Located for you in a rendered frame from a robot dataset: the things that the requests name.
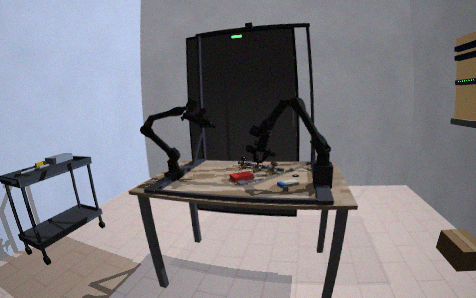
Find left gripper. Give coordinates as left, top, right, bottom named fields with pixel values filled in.
left=246, top=140, right=276, bottom=163

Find red rectangular block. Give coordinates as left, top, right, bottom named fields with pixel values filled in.
left=230, top=171, right=254, bottom=183

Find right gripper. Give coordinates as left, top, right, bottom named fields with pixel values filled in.
left=191, top=113, right=216, bottom=128

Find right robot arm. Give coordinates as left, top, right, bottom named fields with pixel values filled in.
left=140, top=98, right=208, bottom=174

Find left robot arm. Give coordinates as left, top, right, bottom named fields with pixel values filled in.
left=249, top=98, right=331, bottom=165

